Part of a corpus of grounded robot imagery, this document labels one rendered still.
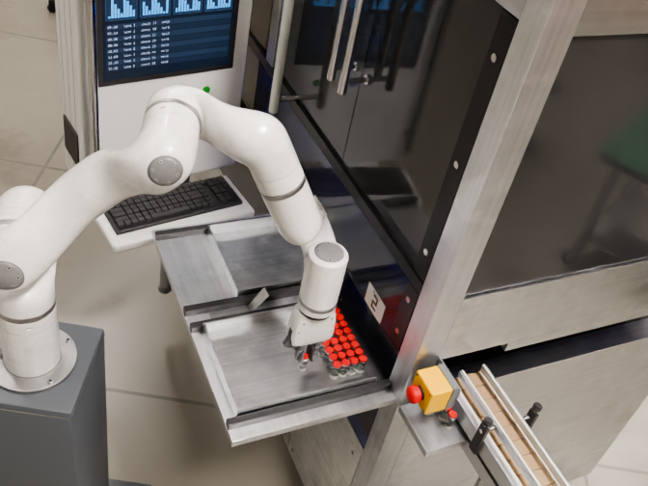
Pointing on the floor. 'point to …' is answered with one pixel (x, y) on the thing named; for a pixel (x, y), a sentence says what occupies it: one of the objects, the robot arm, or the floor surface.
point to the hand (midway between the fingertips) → (305, 352)
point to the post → (474, 211)
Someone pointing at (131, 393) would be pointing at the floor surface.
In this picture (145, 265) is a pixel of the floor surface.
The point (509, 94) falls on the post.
